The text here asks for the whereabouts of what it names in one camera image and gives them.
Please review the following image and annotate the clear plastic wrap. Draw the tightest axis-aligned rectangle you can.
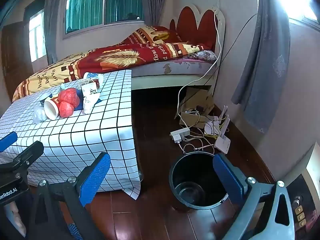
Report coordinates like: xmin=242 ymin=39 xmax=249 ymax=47
xmin=33 ymin=106 xmax=47 ymax=123

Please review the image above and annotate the grey mattress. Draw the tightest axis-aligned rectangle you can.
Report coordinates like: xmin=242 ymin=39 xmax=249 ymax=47
xmin=131 ymin=55 xmax=218 ymax=77

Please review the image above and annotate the grey curtain beside small window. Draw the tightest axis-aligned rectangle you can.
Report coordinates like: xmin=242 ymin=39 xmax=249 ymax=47
xmin=42 ymin=0 xmax=65 ymax=65

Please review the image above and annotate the brown wooden door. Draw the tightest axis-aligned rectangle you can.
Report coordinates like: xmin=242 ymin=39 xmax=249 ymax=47
xmin=0 ymin=21 xmax=34 ymax=100

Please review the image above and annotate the large window with green curtain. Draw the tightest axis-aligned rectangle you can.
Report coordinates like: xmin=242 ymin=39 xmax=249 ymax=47
xmin=62 ymin=0 xmax=145 ymax=39

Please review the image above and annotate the floral pillow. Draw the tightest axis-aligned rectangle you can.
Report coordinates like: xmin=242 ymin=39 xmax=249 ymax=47
xmin=195 ymin=49 xmax=217 ymax=62

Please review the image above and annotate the red white paper cup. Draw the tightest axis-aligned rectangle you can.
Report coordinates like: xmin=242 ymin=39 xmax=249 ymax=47
xmin=44 ymin=97 xmax=61 ymax=120

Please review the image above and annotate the black trash bin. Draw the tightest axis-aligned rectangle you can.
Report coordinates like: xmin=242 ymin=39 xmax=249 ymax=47
xmin=169 ymin=151 xmax=229 ymax=210

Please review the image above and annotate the red snack packet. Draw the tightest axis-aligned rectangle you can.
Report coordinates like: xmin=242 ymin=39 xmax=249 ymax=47
xmin=77 ymin=78 xmax=100 ymax=90

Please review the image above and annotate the thin black cable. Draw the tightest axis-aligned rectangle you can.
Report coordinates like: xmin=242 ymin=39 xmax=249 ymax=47
xmin=220 ymin=12 xmax=258 ymax=63

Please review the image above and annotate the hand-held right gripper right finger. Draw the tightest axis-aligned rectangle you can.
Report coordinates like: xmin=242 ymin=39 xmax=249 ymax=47
xmin=212 ymin=152 xmax=297 ymax=240

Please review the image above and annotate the blue white paper cup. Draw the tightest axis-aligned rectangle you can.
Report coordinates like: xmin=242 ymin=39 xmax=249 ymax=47
xmin=83 ymin=72 xmax=104 ymax=85

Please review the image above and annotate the white router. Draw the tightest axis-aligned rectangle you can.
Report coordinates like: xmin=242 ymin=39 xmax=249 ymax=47
xmin=214 ymin=105 xmax=232 ymax=154

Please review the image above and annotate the long white cable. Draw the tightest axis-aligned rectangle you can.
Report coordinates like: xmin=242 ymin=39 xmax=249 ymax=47
xmin=175 ymin=5 xmax=223 ymax=128

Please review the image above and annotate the small bright window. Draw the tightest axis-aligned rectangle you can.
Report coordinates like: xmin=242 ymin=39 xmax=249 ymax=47
xmin=27 ymin=9 xmax=48 ymax=62

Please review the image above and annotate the small red bag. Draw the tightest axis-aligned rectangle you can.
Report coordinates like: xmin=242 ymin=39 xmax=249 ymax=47
xmin=59 ymin=101 xmax=75 ymax=118

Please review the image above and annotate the yellow cable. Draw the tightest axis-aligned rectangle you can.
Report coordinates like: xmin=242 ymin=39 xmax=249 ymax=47
xmin=212 ymin=115 xmax=229 ymax=130

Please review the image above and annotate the tangle of white cables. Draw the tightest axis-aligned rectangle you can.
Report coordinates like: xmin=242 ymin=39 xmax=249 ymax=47
xmin=179 ymin=135 xmax=217 ymax=154

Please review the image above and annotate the table with checked cloth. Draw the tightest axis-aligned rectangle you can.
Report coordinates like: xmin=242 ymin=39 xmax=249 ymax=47
xmin=0 ymin=69 xmax=142 ymax=200

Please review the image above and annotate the large red bag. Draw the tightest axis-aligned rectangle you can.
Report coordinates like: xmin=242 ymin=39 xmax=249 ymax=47
xmin=58 ymin=87 xmax=81 ymax=106

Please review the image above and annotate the bed with red yellow blanket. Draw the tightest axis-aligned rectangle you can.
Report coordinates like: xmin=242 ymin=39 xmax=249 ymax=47
xmin=12 ymin=25 xmax=215 ymax=103

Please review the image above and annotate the cardboard box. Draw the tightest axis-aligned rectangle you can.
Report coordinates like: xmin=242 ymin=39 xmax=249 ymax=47
xmin=175 ymin=87 xmax=215 ymax=129

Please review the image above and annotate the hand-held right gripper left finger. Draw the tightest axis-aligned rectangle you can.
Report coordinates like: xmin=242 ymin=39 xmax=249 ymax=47
xmin=26 ymin=152 xmax=112 ymax=240

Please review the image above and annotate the person's left hand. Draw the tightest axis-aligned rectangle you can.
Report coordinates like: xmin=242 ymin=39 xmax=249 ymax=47
xmin=5 ymin=201 xmax=27 ymax=237

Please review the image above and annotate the long grey embroidered curtain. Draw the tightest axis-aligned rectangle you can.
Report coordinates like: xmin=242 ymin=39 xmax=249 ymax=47
xmin=231 ymin=0 xmax=292 ymax=134

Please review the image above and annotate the white power strip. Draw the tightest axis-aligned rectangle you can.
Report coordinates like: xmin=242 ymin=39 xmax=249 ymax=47
xmin=170 ymin=127 xmax=191 ymax=144

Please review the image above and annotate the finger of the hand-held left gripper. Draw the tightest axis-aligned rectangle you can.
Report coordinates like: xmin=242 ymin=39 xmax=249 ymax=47
xmin=0 ymin=132 xmax=18 ymax=153
xmin=0 ymin=141 xmax=44 ymax=173

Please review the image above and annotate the narrow grey curtain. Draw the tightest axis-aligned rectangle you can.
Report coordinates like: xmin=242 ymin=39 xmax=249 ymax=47
xmin=141 ymin=0 xmax=172 ymax=27

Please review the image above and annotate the white bed with red headboard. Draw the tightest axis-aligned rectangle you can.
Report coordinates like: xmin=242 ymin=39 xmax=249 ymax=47
xmin=130 ymin=4 xmax=225 ymax=92

